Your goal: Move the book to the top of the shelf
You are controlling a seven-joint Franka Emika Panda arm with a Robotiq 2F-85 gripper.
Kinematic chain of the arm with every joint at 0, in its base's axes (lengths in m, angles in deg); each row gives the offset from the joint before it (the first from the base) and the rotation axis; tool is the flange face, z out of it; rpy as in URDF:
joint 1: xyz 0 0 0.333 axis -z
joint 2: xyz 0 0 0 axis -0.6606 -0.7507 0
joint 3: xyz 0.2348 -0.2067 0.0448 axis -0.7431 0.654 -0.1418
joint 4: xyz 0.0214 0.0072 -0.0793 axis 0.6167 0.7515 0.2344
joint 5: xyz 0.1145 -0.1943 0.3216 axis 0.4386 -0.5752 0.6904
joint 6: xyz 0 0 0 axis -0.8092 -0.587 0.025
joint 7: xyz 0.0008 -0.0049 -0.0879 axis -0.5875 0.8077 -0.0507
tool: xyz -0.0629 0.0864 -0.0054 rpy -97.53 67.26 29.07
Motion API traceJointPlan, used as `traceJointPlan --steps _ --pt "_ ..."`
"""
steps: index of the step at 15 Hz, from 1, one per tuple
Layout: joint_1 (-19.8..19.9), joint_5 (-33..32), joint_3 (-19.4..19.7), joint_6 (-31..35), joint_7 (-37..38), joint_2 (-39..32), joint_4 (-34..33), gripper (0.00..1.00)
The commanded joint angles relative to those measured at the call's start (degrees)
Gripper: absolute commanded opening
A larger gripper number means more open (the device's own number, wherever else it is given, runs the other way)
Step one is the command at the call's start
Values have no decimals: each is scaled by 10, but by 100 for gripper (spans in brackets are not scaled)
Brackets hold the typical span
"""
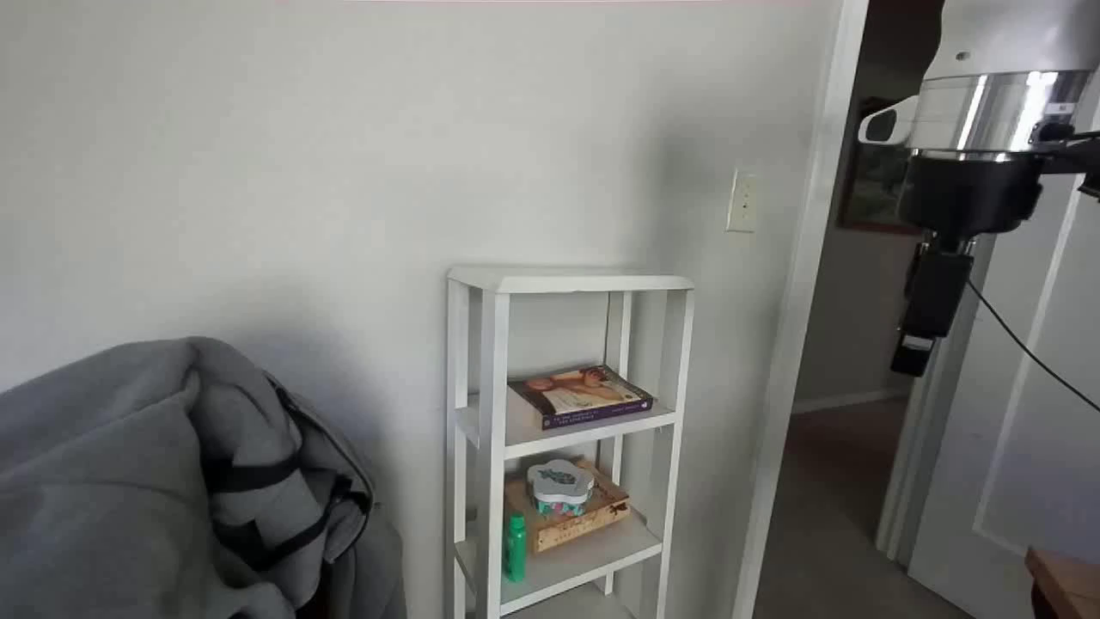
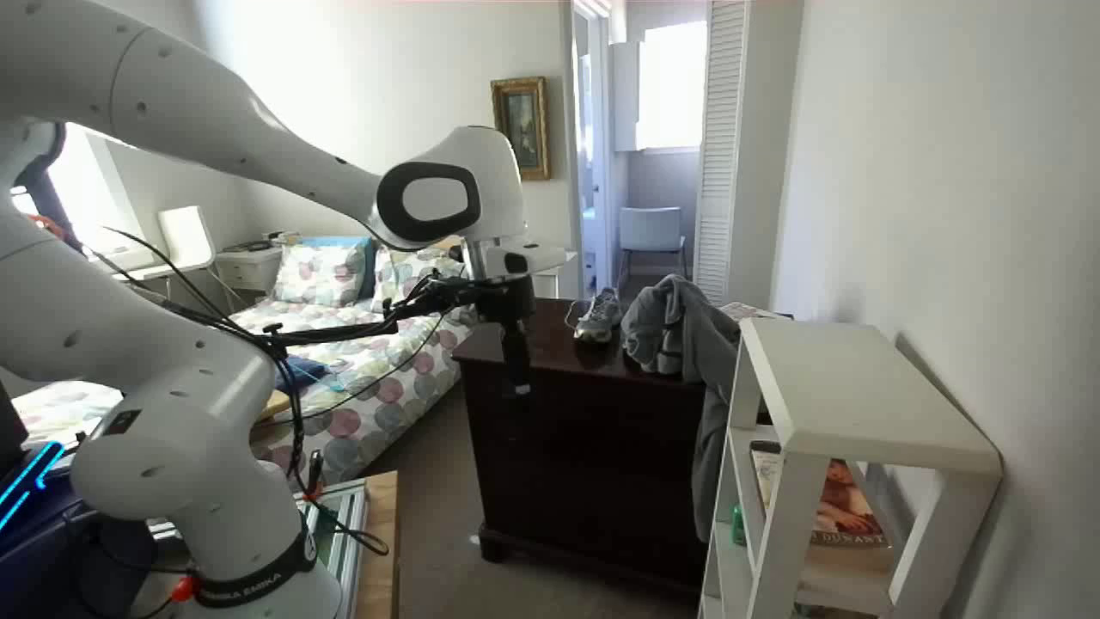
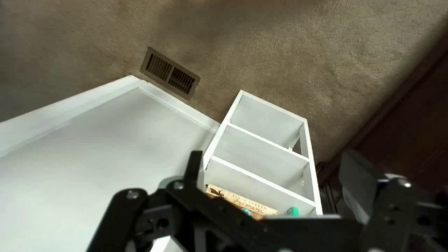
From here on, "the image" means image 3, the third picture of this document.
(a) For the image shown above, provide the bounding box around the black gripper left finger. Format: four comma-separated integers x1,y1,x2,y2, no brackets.
88,149,204,252

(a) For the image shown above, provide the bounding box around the brown floor vent grille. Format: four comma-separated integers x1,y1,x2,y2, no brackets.
138,46,201,100

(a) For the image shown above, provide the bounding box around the white table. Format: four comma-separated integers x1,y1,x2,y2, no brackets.
0,74,221,158

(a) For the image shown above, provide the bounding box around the wooden tray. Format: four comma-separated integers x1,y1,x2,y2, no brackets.
204,183,280,221

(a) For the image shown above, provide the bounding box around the dark wood dresser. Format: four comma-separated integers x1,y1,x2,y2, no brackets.
320,40,448,197

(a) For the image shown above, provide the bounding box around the white shelf unit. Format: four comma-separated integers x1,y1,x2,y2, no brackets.
200,88,324,218

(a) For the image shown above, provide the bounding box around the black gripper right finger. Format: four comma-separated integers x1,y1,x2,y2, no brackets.
338,148,448,252

